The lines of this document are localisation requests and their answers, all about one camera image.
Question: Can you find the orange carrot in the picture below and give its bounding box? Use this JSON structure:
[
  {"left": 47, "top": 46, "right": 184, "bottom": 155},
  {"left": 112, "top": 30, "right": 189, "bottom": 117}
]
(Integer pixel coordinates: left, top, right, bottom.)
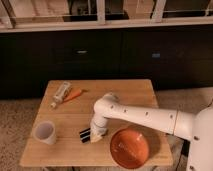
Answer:
[{"left": 64, "top": 89, "right": 84, "bottom": 102}]

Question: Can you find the orange bowl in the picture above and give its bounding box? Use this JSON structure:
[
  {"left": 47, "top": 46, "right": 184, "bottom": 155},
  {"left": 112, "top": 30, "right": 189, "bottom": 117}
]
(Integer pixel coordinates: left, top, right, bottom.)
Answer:
[{"left": 110, "top": 129, "right": 150, "bottom": 169}]

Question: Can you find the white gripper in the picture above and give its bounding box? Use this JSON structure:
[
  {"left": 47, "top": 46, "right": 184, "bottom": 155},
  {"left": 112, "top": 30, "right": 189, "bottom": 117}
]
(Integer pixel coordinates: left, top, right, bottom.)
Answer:
[{"left": 90, "top": 113, "right": 108, "bottom": 143}]

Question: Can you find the dark cabinet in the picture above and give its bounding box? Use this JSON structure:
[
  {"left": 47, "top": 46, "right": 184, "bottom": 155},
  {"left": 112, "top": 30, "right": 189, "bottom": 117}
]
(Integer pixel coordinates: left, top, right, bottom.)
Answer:
[{"left": 0, "top": 25, "right": 213, "bottom": 99}]

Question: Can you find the black white striped eraser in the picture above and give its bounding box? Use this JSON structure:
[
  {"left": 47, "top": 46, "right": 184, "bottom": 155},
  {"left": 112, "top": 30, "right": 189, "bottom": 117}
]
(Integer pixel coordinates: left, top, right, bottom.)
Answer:
[{"left": 79, "top": 128, "right": 91, "bottom": 143}]

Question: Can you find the clear plastic bottle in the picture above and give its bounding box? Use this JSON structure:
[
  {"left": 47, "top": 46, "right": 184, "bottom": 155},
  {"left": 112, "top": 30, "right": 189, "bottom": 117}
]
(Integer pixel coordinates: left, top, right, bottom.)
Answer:
[{"left": 51, "top": 81, "right": 71, "bottom": 108}]

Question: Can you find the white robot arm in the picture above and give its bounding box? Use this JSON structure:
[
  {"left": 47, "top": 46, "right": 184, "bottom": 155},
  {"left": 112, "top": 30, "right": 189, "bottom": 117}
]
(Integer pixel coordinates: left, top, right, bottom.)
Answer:
[{"left": 90, "top": 93, "right": 213, "bottom": 171}]

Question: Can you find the black power cable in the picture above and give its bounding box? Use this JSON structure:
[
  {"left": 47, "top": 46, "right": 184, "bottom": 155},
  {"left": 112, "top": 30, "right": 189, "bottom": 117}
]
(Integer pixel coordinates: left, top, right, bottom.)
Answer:
[{"left": 173, "top": 133, "right": 191, "bottom": 171}]

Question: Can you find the white plastic cup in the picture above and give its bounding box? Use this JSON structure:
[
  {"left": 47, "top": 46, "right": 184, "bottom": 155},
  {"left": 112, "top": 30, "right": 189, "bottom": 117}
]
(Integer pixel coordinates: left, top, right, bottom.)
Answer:
[{"left": 33, "top": 121, "right": 56, "bottom": 145}]

